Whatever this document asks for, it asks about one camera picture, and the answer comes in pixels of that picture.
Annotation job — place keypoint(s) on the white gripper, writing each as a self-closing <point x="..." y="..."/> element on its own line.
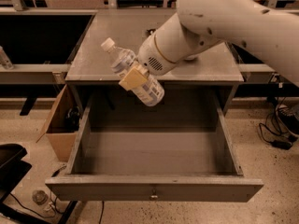
<point x="150" y="56"/>

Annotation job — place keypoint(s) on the clear plastic water bottle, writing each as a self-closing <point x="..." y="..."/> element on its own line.
<point x="151" y="93"/>

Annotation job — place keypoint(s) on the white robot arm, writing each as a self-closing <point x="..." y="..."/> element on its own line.
<point x="268" y="34"/>

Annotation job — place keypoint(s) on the open grey top drawer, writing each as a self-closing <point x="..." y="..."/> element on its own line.
<point x="180" y="147"/>

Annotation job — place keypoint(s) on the brass drawer knob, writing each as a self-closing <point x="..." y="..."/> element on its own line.
<point x="154" y="196"/>

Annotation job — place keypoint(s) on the white ceramic bowl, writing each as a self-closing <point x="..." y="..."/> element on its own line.
<point x="191" y="58"/>

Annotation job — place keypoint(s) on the grey wooden cabinet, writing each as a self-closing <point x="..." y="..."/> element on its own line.
<point x="127" y="27"/>

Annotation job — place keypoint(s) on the brown cardboard box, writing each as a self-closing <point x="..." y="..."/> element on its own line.
<point x="60" y="136"/>

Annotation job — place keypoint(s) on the black chair base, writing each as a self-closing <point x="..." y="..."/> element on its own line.
<point x="12" y="168"/>

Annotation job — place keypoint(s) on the clear round floor object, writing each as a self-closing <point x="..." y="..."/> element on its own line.
<point x="39" y="196"/>

